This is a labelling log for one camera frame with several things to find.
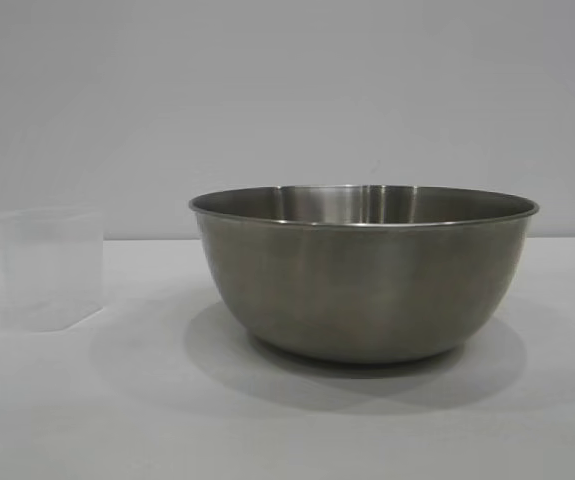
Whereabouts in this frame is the stainless steel mixing bowl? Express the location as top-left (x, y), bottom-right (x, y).
top-left (188, 183), bottom-right (540, 365)

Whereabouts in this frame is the translucent plastic measuring cup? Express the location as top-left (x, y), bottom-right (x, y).
top-left (0, 209), bottom-right (106, 332)

